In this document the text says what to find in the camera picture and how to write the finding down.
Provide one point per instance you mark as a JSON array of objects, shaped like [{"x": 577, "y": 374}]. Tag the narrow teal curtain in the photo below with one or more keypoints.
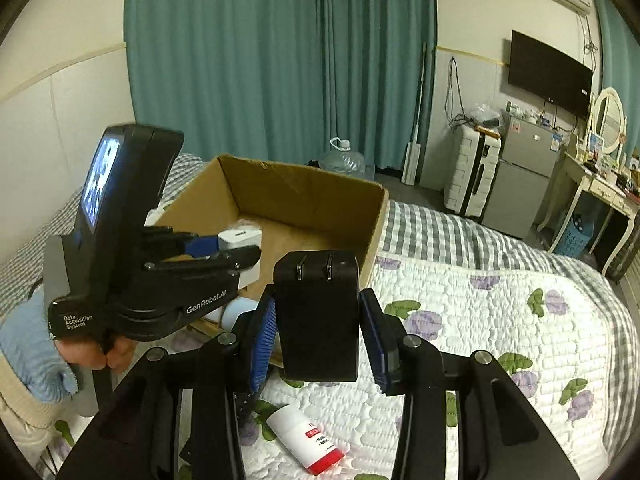
[{"x": 615, "y": 45}]

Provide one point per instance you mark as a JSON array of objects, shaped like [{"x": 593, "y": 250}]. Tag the blue framed picture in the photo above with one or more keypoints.
[{"x": 595, "y": 146}]

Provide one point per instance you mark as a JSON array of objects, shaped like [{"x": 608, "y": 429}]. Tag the black wall television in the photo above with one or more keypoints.
[{"x": 547, "y": 72}]

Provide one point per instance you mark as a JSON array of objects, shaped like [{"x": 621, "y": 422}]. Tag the white hard suitcase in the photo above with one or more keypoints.
[{"x": 472, "y": 170}]

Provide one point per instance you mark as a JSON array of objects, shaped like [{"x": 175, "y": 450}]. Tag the blue plastic basket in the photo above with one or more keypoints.
[{"x": 575, "y": 235}]

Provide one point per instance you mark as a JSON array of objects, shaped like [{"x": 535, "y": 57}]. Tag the floral quilted blanket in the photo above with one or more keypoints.
[{"x": 475, "y": 310}]

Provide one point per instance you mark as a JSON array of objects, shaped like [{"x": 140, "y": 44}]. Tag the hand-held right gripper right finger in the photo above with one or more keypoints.
[{"x": 374, "y": 345}]

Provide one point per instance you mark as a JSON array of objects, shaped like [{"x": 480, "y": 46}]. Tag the white round jar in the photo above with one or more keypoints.
[{"x": 234, "y": 314}]

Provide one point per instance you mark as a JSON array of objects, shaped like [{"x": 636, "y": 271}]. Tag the white mop pole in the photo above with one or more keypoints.
[{"x": 417, "y": 125}]

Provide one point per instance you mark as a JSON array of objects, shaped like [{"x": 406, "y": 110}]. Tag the clear water jug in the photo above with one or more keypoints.
[{"x": 345, "y": 159}]

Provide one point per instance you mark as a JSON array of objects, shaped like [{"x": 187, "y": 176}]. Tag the person's beige clothing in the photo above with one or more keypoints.
[{"x": 22, "y": 410}]

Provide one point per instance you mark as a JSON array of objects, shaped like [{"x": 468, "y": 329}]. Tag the oval white-framed mirror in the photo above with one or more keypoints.
[{"x": 607, "y": 120}]

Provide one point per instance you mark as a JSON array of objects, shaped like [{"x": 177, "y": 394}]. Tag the person's left hand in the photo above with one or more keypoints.
[{"x": 87, "y": 355}]

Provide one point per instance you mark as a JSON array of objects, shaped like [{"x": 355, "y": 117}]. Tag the grey checked bedsheet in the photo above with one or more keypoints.
[{"x": 440, "y": 230}]

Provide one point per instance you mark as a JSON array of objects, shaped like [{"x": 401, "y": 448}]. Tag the clear plastic bag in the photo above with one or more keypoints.
[{"x": 484, "y": 114}]

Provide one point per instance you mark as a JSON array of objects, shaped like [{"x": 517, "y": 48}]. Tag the black power adapter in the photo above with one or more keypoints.
[{"x": 317, "y": 315}]

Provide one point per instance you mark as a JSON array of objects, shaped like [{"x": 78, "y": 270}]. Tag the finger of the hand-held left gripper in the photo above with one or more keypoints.
[
  {"x": 240, "y": 257},
  {"x": 200, "y": 246}
]

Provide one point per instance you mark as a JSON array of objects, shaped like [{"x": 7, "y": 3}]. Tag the white bottle with red cap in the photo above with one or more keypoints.
[{"x": 300, "y": 435}]

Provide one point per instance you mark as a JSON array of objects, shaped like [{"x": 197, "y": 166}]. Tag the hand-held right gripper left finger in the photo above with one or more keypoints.
[{"x": 262, "y": 345}]

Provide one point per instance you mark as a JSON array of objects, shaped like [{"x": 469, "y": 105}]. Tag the wide teal curtain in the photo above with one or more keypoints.
[{"x": 280, "y": 60}]

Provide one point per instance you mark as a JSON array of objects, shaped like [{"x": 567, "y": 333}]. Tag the grey mini fridge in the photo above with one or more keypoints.
[{"x": 525, "y": 180}]

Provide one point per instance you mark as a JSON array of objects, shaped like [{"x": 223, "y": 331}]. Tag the white dressing table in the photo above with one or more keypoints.
[{"x": 585, "y": 180}]

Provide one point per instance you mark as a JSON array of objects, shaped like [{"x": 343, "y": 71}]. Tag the person's left forearm blue sleeve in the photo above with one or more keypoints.
[{"x": 30, "y": 350}]

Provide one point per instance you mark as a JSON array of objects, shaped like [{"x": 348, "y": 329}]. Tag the row of small bottles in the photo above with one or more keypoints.
[{"x": 537, "y": 119}]

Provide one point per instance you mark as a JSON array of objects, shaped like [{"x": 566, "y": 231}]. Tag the cardboard box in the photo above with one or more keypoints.
[{"x": 305, "y": 205}]

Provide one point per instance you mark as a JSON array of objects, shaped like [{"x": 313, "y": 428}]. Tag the white power adapter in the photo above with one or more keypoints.
[{"x": 240, "y": 238}]

